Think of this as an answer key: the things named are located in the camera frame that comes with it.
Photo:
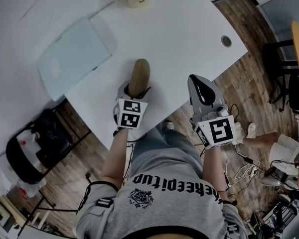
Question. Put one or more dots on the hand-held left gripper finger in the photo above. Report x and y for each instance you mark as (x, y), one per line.
(121, 93)
(146, 96)

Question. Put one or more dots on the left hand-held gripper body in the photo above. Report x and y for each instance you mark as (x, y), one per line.
(130, 116)

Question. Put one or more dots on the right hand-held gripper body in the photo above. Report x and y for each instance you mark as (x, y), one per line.
(219, 131)

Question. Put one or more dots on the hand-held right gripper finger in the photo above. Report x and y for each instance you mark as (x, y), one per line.
(215, 96)
(195, 103)

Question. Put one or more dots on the tan oval pouch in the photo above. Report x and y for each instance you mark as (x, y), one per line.
(139, 78)

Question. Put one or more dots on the person's left forearm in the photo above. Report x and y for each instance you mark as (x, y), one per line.
(114, 158)

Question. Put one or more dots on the person's right forearm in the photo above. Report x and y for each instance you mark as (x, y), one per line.
(213, 170)

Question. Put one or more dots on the person's grey shoe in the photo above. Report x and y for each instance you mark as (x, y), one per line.
(168, 125)

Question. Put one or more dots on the person's blue jeans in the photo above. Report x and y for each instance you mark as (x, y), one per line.
(169, 148)

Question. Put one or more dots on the white flat box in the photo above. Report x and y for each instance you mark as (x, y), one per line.
(72, 56)

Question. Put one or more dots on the black metal chair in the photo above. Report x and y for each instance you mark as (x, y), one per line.
(276, 56)

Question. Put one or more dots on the black bag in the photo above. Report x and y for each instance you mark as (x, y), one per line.
(52, 136)

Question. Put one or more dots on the person's grey printed t-shirt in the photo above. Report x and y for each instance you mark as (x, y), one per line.
(164, 208)

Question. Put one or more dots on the white bag with bottles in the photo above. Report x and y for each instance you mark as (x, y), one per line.
(27, 151)

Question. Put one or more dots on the black folding chair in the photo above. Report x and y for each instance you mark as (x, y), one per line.
(15, 163)

